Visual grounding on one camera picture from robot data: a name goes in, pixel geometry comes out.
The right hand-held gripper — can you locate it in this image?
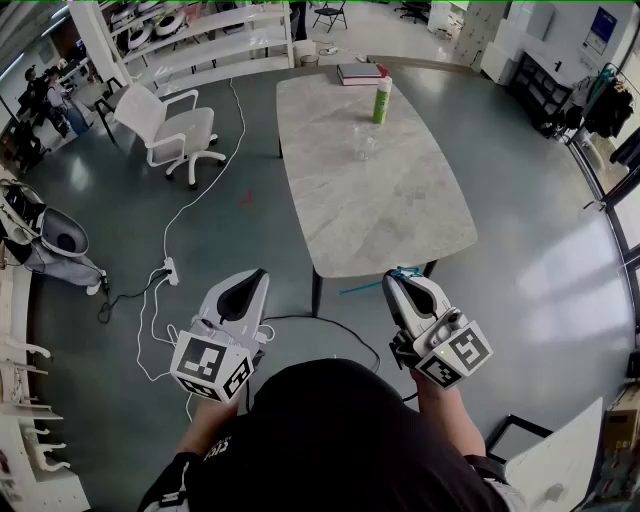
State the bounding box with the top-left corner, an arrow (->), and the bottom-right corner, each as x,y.
382,272 -> 494,389

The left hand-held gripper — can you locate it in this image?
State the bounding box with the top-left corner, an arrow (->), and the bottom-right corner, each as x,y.
169,268 -> 274,404

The blue star wand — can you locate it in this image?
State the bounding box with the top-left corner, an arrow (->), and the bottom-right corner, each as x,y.
339,266 -> 424,297

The clear plastic cup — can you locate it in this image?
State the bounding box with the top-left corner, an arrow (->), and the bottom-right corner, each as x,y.
351,126 -> 379,163

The person's left forearm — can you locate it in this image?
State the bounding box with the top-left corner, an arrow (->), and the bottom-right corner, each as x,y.
174,397 -> 240,457

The person's right forearm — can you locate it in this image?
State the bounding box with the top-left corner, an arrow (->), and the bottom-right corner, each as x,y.
411,373 -> 487,459

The person's black shirt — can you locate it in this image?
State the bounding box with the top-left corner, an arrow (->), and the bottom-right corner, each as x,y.
136,358 -> 512,512

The white office chair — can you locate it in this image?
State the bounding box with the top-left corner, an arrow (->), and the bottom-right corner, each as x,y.
113,82 -> 228,192

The white and grey machine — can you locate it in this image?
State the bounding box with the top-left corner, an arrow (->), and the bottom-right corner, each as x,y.
0,178 -> 109,297

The green spray can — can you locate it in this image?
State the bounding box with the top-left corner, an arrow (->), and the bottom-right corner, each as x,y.
371,75 -> 394,126

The white flat board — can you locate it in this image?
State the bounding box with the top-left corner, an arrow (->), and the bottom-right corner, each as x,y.
501,396 -> 607,512

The black stool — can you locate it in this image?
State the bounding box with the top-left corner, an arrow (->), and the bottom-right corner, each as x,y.
93,81 -> 132,147

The red hardcover book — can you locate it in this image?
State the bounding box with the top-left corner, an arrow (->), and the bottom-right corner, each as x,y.
335,62 -> 392,88

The black shelf rack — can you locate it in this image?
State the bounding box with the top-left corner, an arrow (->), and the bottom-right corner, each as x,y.
509,49 -> 575,132

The brown cardboard box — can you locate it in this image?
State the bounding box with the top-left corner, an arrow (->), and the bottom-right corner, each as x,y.
596,385 -> 640,497

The white shelf unit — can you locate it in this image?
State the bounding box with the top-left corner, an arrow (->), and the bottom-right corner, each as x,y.
69,0 -> 296,92

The white wooden rack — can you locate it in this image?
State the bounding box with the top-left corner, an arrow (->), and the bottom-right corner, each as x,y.
0,258 -> 92,512

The clothes rack with garments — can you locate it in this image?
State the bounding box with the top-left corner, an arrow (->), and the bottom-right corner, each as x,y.
563,61 -> 637,147

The stack of white boxes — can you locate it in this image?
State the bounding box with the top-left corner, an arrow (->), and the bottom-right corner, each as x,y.
478,0 -> 557,85

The folding chair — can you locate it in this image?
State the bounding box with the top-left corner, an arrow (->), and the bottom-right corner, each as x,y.
311,0 -> 350,34

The looped white cable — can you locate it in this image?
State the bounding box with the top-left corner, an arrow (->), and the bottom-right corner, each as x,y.
135,278 -> 202,422

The thin black cable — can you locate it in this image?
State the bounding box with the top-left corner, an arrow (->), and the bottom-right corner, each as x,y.
96,267 -> 174,324

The long white cable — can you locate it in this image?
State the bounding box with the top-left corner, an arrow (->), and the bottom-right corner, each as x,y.
163,77 -> 248,262

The black metal frame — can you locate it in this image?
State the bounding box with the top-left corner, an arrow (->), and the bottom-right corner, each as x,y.
484,413 -> 555,467

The row of white ring devices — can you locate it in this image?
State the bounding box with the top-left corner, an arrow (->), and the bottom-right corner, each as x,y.
109,0 -> 190,52

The blue wall poster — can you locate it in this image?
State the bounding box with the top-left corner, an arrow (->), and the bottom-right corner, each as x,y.
586,6 -> 619,54

